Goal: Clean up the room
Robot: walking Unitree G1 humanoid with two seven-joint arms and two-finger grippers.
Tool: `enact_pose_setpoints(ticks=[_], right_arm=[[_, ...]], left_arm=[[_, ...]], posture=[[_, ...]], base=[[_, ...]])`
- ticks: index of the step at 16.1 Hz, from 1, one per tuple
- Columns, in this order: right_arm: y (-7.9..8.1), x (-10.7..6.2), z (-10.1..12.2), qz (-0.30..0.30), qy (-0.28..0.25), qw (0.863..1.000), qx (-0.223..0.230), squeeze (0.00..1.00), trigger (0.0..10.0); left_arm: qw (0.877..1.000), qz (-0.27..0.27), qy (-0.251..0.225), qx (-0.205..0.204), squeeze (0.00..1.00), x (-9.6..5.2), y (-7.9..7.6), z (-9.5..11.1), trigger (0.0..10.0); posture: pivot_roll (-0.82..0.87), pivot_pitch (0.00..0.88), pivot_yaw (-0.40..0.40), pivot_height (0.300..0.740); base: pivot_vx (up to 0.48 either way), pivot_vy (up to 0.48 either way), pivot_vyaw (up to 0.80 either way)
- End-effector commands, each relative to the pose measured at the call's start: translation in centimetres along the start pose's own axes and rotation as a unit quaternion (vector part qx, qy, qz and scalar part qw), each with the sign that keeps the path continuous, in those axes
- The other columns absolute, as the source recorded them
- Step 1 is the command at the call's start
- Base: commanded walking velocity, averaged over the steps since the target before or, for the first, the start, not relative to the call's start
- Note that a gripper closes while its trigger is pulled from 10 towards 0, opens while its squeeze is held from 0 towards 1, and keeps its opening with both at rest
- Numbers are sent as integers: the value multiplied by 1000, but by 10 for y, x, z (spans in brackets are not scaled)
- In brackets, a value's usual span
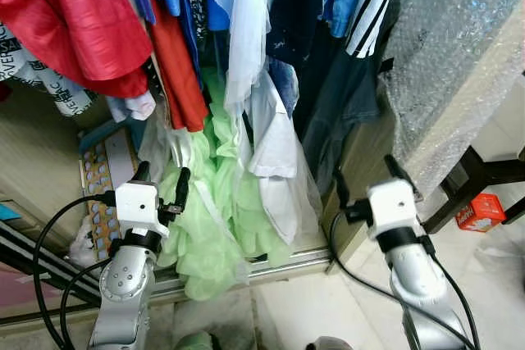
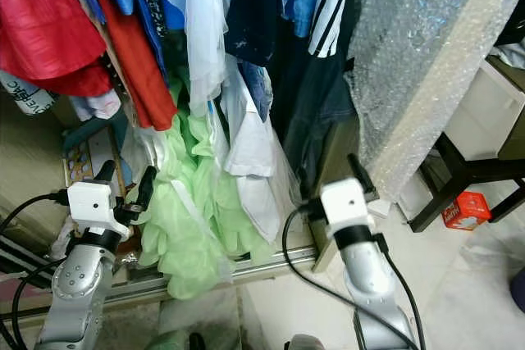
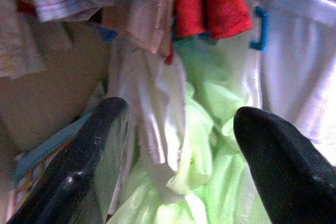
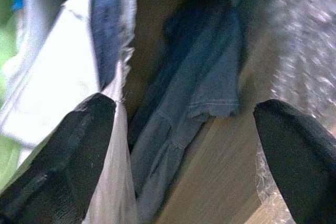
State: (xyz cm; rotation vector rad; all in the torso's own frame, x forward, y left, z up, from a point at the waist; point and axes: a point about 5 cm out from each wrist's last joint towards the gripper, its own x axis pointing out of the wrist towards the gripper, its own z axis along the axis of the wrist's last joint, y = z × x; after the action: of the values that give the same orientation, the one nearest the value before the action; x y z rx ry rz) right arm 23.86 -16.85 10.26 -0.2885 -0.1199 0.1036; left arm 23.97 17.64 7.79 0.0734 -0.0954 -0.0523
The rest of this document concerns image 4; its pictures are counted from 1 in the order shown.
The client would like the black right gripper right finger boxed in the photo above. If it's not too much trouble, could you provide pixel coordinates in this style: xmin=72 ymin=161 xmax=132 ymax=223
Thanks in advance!
xmin=253 ymin=99 xmax=336 ymax=224

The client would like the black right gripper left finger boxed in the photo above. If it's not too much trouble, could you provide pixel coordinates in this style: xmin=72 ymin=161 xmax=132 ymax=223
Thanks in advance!
xmin=0 ymin=93 xmax=118 ymax=224

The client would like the beige thin cloth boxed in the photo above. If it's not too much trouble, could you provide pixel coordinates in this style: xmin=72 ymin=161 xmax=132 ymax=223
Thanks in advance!
xmin=83 ymin=61 xmax=139 ymax=224

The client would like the white cloth garment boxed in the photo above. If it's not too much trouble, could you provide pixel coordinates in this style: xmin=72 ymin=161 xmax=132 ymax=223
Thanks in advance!
xmin=0 ymin=0 xmax=103 ymax=156

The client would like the grey speckled fabric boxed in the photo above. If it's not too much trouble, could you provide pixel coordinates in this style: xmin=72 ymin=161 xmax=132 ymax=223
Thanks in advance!
xmin=217 ymin=0 xmax=336 ymax=120

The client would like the pale green cloth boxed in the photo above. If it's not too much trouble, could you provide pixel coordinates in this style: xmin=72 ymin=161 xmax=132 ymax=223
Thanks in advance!
xmin=0 ymin=19 xmax=24 ymax=190

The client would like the blue denim garment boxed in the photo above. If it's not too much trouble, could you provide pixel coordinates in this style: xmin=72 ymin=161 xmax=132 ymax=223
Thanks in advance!
xmin=128 ymin=0 xmax=241 ymax=219

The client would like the dark blue cloth garment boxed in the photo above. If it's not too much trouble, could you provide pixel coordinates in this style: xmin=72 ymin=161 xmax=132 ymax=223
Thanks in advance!
xmin=90 ymin=0 xmax=137 ymax=91

